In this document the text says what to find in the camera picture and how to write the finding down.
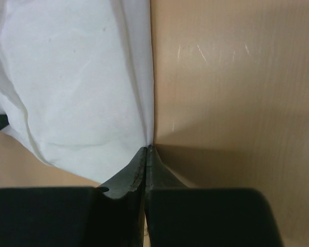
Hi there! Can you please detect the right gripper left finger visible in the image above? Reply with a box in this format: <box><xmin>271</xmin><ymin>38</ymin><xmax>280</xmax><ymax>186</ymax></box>
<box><xmin>0</xmin><ymin>147</ymin><xmax>147</xmax><ymax>246</ymax></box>

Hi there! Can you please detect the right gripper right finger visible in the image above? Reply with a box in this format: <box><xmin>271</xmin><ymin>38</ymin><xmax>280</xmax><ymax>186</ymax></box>
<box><xmin>145</xmin><ymin>146</ymin><xmax>283</xmax><ymax>246</ymax></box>

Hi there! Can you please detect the white long sleeve shirt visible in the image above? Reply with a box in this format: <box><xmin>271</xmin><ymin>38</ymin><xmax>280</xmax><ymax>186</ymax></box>
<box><xmin>0</xmin><ymin>1</ymin><xmax>154</xmax><ymax>183</ymax></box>

